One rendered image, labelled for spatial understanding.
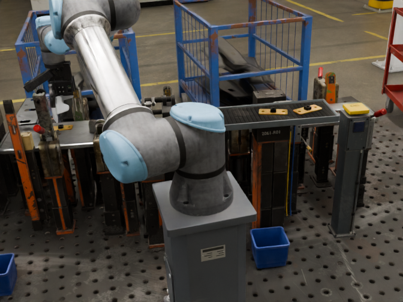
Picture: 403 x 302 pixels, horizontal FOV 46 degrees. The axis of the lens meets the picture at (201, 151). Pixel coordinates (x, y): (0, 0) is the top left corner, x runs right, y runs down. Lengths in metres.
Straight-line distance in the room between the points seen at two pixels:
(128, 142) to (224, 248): 0.35
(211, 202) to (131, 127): 0.25
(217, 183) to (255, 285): 0.51
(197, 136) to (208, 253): 0.29
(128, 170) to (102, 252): 0.74
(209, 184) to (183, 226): 0.11
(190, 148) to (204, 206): 0.15
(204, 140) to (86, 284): 0.72
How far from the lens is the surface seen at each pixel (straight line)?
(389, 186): 2.03
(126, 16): 1.25
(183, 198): 1.08
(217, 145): 1.02
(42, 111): 1.59
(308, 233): 1.70
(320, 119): 1.41
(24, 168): 1.70
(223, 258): 1.14
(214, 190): 1.06
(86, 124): 1.84
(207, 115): 1.00
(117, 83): 1.06
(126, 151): 0.94
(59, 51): 1.59
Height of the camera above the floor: 1.72
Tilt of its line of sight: 27 degrees down
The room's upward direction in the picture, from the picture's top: 3 degrees counter-clockwise
